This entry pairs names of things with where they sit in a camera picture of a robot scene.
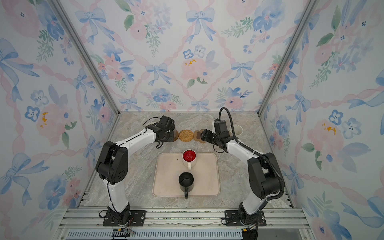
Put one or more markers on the aluminium corner frame post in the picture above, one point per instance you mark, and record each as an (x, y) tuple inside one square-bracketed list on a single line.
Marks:
[(291, 47), (64, 19)]

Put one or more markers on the white mug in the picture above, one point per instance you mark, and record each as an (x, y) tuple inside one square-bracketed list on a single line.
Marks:
[(236, 130)]

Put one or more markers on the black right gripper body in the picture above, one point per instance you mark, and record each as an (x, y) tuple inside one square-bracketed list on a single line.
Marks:
[(211, 138)]

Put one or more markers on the rattan woven round coaster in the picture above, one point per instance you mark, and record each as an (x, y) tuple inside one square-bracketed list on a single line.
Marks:
[(186, 135)]

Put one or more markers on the aluminium corner frame post left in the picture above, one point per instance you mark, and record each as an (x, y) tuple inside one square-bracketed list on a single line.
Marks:
[(64, 19)]

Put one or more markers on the black mug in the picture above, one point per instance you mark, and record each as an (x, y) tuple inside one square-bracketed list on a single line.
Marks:
[(186, 183)]

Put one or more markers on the beige serving tray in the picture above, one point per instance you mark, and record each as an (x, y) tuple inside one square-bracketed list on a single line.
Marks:
[(171, 165)]

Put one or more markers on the aluminium corner frame post right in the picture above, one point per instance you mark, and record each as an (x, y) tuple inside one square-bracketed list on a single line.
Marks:
[(291, 47)]

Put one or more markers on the cork paw print coaster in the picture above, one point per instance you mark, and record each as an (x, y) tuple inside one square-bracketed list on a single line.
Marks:
[(198, 136)]

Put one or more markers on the red mug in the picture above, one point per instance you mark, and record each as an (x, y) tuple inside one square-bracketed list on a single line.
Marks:
[(189, 159)]

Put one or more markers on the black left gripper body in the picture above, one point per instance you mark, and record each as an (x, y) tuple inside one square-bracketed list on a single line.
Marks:
[(169, 136)]

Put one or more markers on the plain brown wooden coaster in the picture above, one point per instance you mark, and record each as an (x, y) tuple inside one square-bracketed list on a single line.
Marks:
[(176, 135)]

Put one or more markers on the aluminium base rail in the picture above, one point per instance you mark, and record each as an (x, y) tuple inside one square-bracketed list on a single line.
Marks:
[(89, 223)]

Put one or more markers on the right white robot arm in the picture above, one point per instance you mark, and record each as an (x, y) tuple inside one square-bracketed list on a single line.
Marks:
[(274, 175)]

